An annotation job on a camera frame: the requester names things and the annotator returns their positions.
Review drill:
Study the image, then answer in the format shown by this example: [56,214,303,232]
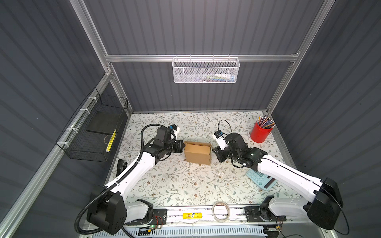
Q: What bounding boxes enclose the bundle of coloured pencils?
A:
[256,115,276,130]

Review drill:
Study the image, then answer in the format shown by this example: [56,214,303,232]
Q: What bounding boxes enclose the markers in white basket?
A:
[198,73,236,83]

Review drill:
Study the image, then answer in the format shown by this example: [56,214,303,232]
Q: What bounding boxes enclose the white wire mesh basket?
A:
[172,57,240,84]

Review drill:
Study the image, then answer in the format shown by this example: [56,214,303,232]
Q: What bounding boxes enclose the black foam pad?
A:
[86,111,120,135]

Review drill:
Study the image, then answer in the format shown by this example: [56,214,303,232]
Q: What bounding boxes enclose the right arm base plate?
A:
[244,206,287,222]

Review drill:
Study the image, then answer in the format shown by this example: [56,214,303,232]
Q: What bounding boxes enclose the yellow striped tool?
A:
[106,130,117,153]

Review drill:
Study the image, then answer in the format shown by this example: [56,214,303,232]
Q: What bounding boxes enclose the black stapler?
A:
[116,159,128,176]

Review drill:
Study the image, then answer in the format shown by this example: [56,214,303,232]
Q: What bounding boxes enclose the yellow spirit level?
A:
[182,213,202,219]

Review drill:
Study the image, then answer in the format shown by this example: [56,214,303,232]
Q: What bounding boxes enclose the teal calculator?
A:
[246,169,277,191]

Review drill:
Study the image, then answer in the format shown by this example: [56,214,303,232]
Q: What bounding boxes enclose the brown cardboard box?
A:
[184,141,211,166]

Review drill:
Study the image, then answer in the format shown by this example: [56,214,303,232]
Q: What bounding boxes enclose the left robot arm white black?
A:
[74,125,185,235]

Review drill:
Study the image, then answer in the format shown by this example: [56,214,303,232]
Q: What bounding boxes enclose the red metal pencil cup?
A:
[250,122,272,143]

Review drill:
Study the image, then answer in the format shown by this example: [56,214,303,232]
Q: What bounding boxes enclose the clear tape roll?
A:
[211,201,231,223]

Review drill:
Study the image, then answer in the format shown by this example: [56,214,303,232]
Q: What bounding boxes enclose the black wire mesh basket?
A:
[56,88,129,162]

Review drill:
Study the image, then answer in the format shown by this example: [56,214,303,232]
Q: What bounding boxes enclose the black corrugated cable hose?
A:
[74,123,166,238]

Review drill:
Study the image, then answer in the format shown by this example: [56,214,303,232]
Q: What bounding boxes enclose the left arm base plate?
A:
[125,208,168,226]

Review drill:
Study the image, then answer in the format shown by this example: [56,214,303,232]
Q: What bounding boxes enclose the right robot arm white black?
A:
[212,130,343,230]

